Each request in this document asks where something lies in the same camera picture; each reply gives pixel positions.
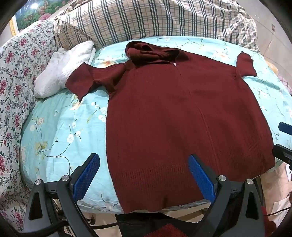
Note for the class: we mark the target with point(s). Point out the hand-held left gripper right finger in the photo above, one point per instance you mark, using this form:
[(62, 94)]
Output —
[(202, 179)]

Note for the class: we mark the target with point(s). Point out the dark red fuzzy cloth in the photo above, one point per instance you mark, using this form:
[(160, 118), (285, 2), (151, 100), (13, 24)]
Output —
[(167, 230)]

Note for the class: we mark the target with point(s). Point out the light blue floral bedsheet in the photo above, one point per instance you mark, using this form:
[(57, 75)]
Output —
[(63, 127)]

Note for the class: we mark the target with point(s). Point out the beige plaid quilt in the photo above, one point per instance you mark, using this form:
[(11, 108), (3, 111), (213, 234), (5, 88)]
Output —
[(148, 18)]

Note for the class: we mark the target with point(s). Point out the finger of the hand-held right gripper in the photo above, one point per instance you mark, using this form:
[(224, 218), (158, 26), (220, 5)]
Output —
[(282, 153), (285, 129)]

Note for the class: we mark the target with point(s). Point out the white textured towel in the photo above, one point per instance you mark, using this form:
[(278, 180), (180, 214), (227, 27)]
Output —
[(59, 68)]

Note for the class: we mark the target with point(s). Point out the maroon knit sweater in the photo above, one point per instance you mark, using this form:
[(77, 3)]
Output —
[(171, 114)]

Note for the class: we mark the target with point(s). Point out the gold framed landscape painting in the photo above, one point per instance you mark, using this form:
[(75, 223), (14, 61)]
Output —
[(29, 16)]

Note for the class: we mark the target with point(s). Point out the pink floral quilt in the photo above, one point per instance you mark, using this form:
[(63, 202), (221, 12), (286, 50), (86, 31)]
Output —
[(16, 91)]

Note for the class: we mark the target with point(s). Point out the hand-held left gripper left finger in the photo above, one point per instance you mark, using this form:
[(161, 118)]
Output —
[(87, 175)]

